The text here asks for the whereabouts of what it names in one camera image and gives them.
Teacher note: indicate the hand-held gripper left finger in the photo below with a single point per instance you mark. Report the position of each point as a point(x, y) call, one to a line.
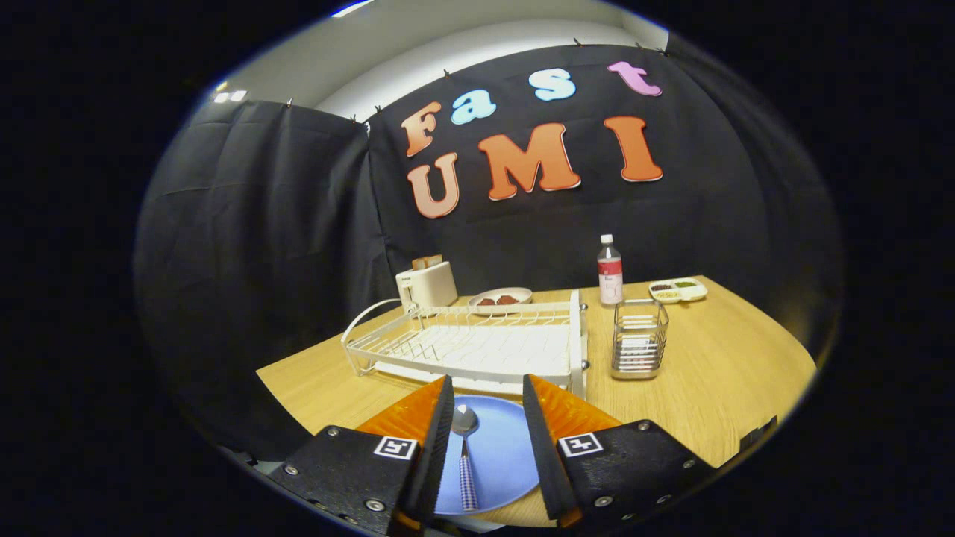
point(433, 462)

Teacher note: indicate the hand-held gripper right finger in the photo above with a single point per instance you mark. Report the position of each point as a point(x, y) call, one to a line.
point(545, 462)

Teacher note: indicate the blue plate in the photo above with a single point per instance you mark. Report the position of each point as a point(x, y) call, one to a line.
point(500, 455)

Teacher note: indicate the white oval plate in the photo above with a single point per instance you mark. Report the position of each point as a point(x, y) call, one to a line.
point(522, 291)

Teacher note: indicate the white divided dish with beans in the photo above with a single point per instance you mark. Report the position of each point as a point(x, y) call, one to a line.
point(694, 292)

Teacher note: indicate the white toaster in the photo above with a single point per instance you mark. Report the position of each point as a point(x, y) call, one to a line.
point(429, 287)

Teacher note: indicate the clear bottle with red label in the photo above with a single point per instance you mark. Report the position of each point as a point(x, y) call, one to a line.
point(610, 280)

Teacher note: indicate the black table edge clamp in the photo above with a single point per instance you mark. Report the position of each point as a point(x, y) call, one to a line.
point(757, 434)

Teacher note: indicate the black backdrop cloth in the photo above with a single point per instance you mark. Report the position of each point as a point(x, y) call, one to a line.
point(709, 224)

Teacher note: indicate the row of small cloth clips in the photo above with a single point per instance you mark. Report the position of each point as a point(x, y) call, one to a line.
point(446, 73)

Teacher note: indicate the small ceiling light panel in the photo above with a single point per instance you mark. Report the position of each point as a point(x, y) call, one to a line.
point(229, 96)

